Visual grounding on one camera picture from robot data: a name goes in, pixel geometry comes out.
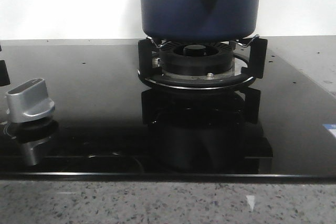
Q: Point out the dark blue cooking pot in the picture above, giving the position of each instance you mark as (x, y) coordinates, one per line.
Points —
(199, 20)

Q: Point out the black pot support grate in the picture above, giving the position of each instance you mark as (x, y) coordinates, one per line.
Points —
(248, 65)

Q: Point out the black round gas burner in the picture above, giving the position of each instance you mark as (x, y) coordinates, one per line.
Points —
(188, 61)

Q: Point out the black glass gas cooktop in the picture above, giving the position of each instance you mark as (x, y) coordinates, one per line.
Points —
(107, 125)

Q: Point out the silver stove control knob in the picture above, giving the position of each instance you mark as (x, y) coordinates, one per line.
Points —
(29, 101)

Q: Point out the blue white cooktop sticker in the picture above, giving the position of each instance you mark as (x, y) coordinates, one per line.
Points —
(331, 128)

